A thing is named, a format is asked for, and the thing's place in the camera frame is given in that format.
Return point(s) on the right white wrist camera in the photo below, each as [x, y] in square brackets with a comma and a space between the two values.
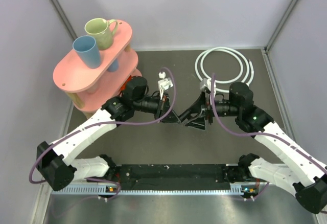
[205, 85]

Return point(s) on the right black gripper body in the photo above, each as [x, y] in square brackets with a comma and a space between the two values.
[209, 111]

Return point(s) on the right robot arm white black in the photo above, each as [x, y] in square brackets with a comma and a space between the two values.
[304, 177]

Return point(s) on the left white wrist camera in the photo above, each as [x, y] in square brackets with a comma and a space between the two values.
[164, 83]

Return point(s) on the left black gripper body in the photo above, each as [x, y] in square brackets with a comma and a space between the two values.
[162, 105]

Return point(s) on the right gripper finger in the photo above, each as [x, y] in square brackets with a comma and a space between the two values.
[196, 107]
[196, 123]

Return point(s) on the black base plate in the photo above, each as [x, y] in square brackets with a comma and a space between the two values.
[219, 172]

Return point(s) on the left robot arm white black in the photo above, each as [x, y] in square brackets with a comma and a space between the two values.
[57, 161]

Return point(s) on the pink three-tier shelf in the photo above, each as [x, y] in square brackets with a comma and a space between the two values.
[89, 88]

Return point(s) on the green ceramic mug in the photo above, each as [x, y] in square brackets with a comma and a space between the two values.
[102, 30]

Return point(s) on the blue plastic cup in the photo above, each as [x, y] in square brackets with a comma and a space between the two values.
[87, 49]

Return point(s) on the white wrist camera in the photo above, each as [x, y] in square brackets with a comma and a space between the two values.
[164, 83]
[205, 85]

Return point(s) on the small blue cup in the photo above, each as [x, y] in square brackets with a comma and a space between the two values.
[114, 66]

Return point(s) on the orange bowl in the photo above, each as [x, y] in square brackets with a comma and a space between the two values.
[124, 84]

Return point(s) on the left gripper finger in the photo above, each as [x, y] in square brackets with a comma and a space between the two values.
[171, 118]
[167, 108]

